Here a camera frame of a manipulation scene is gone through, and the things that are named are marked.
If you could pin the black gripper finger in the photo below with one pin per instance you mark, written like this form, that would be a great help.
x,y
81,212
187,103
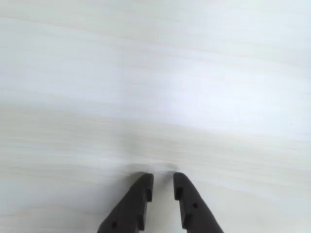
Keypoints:
x,y
133,206
194,213

